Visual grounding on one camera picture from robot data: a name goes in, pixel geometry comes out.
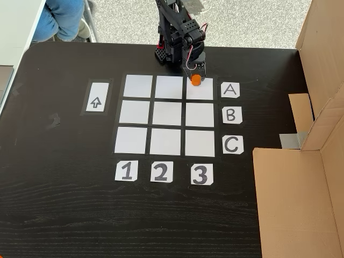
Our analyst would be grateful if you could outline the white nine-square grid sheet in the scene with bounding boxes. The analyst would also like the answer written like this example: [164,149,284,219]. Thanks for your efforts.
[114,74,217,157]

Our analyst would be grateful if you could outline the paper label letter A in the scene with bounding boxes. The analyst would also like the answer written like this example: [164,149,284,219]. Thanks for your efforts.
[221,82,240,98]

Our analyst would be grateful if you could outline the paper label letter B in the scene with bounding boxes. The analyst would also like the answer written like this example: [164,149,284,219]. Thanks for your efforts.
[221,106,243,125]

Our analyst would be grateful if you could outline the grey floor tape patch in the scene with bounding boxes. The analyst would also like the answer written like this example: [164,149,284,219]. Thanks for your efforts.
[177,0,205,16]

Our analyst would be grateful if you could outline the paper label letter C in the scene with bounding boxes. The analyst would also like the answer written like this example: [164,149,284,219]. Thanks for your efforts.
[222,135,244,155]

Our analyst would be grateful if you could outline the white arrow paper sheet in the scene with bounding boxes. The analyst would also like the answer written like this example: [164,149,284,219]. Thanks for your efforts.
[85,82,110,113]

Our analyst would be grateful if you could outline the paper label number 3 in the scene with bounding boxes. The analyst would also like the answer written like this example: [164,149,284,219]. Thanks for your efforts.
[190,163,214,186]

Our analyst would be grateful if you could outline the paper label number 2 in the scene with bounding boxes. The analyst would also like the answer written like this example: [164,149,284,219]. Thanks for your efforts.
[150,161,174,184]

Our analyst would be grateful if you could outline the metal chair leg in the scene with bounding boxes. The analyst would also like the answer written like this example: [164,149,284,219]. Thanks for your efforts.
[83,0,98,43]

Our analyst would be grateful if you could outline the paper label number 1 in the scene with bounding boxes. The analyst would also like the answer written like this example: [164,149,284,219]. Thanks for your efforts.
[114,160,138,182]

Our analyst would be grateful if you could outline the person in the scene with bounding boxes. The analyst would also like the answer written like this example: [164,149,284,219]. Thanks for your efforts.
[31,0,92,43]

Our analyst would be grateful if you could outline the clear tape scraps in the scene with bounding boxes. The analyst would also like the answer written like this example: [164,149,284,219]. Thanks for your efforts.
[45,112,61,131]

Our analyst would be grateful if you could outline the brown cardboard screen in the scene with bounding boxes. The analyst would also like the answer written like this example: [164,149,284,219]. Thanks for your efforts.
[252,0,344,258]

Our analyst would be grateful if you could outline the white desk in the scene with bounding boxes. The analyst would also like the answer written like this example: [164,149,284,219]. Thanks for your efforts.
[0,0,48,113]

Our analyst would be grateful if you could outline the red white servo cable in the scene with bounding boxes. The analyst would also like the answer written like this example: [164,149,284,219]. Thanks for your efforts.
[181,23,209,71]

